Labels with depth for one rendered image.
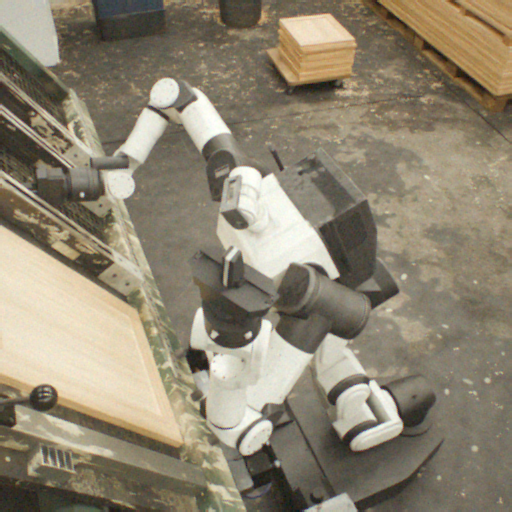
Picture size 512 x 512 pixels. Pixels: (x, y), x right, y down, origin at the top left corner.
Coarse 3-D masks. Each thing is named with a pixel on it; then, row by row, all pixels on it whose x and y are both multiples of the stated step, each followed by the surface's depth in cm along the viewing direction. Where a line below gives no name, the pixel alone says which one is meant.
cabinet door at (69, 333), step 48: (0, 240) 119; (0, 288) 108; (48, 288) 124; (96, 288) 145; (0, 336) 98; (48, 336) 111; (96, 336) 128; (144, 336) 151; (96, 384) 115; (144, 384) 133; (144, 432) 120
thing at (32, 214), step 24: (0, 192) 126; (24, 192) 133; (24, 216) 133; (48, 216) 135; (48, 240) 140; (72, 240) 143; (96, 240) 151; (96, 264) 151; (120, 264) 155; (120, 288) 160
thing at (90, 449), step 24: (24, 408) 87; (0, 432) 81; (24, 432) 84; (48, 432) 88; (72, 432) 94; (96, 432) 99; (72, 456) 93; (96, 456) 96; (120, 456) 101; (144, 456) 108; (168, 456) 115; (144, 480) 108; (168, 480) 112; (192, 480) 117
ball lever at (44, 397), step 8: (40, 384) 76; (48, 384) 76; (32, 392) 75; (40, 392) 74; (48, 392) 75; (56, 392) 76; (0, 400) 80; (8, 400) 79; (16, 400) 78; (24, 400) 77; (32, 400) 74; (40, 400) 74; (48, 400) 75; (56, 400) 76; (0, 408) 80; (40, 408) 74; (48, 408) 75
